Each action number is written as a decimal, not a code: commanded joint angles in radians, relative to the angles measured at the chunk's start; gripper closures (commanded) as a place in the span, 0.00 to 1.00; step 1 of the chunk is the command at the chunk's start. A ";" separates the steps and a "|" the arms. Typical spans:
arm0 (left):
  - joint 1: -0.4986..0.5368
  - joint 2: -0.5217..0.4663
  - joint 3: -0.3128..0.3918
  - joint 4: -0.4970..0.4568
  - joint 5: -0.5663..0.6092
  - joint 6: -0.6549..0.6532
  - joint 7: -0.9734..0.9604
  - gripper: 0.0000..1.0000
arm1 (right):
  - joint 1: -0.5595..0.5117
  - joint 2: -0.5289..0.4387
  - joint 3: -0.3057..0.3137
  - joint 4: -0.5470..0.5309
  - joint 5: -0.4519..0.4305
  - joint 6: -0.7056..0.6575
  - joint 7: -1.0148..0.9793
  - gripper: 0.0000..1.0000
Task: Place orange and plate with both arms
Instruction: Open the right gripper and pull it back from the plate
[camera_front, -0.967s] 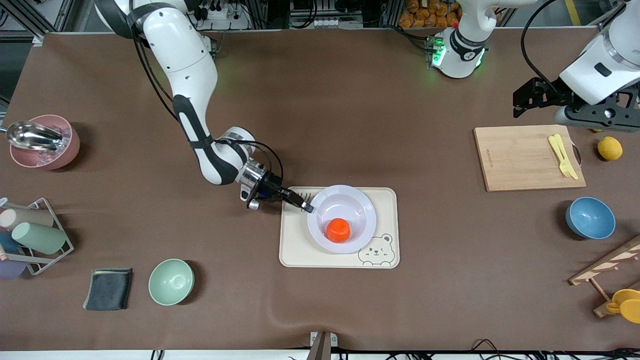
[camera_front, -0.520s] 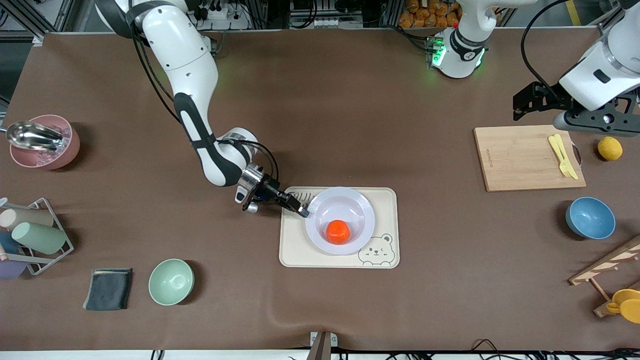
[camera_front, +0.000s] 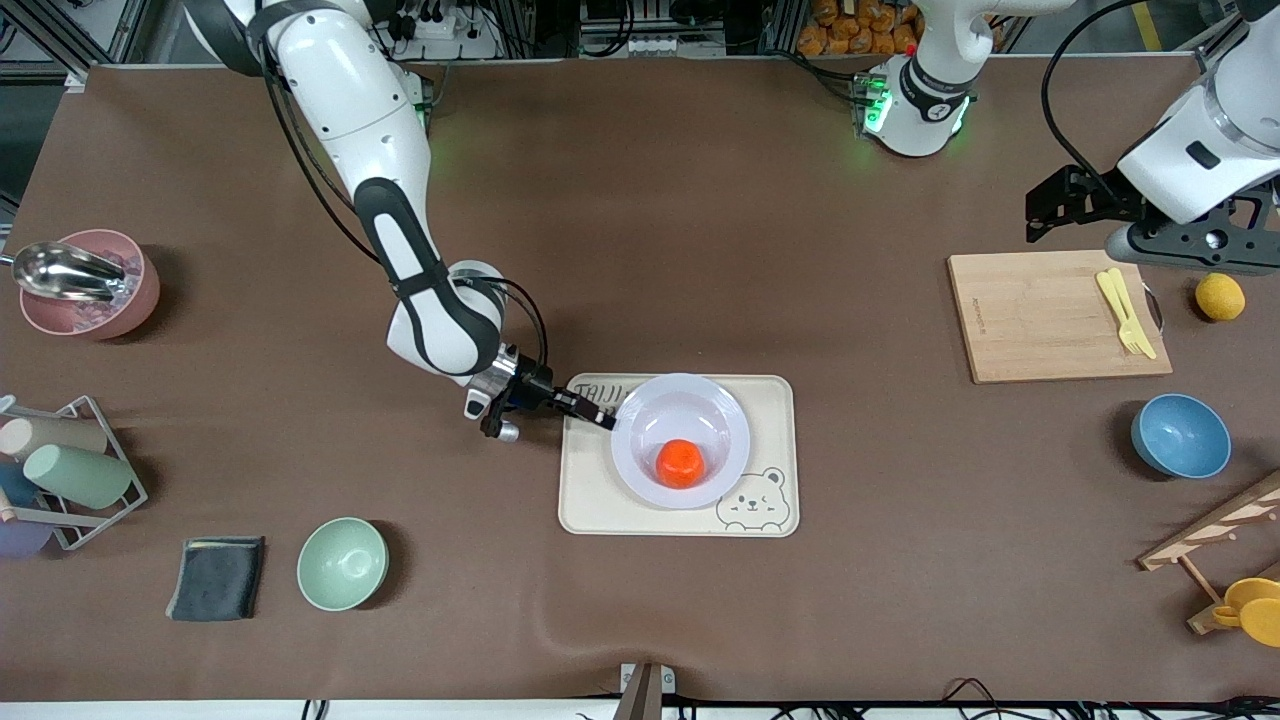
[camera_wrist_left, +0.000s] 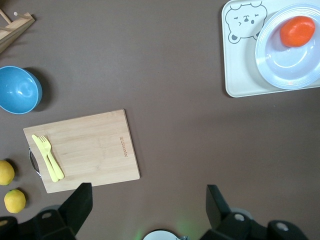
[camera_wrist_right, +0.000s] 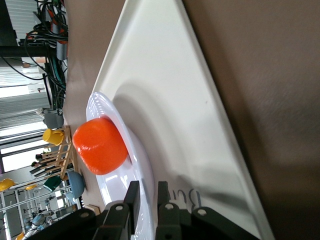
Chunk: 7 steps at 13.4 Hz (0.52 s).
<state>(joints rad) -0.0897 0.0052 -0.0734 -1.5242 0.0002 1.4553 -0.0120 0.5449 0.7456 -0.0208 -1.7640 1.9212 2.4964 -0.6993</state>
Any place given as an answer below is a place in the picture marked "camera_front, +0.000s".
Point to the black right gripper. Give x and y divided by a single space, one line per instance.
534 387

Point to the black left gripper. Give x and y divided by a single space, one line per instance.
1087 201

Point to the white round plate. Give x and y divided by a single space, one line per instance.
690 410

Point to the orange mandarin fruit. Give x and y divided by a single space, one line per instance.
680 464

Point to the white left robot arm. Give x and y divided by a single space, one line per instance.
915 110

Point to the yellow plastic fork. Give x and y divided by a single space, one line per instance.
1103 282

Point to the cream bear print tray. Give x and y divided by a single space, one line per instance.
590 500

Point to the bamboo cutting board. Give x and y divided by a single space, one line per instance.
1010 320

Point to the yellow lemon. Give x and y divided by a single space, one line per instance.
1220 298

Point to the brown table cover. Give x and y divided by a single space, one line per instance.
400 560

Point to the pile of orange fruit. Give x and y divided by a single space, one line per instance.
860 25

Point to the blue bowl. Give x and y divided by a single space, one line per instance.
1180 435

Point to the mint green bowl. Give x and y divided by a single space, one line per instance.
342 563

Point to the wooden drying rack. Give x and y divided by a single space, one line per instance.
1200 535

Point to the white power strip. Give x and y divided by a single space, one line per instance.
440 30
655 45

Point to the dark grey folded cloth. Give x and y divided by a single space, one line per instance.
217 578

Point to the yellow mug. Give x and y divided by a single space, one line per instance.
1260 610

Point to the pink bowl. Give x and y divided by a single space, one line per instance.
120 315

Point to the mint green cup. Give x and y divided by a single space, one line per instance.
80 476

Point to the beige cup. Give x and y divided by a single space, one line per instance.
60 437

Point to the shiny metal scoop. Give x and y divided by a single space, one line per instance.
60 268

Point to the blue cup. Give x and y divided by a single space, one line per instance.
15 485

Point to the purple cup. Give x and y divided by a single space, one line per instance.
20 540

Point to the aluminium frame profile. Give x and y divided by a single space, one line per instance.
90 35
1225 55

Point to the grey camera stand bracket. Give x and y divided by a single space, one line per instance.
645 690

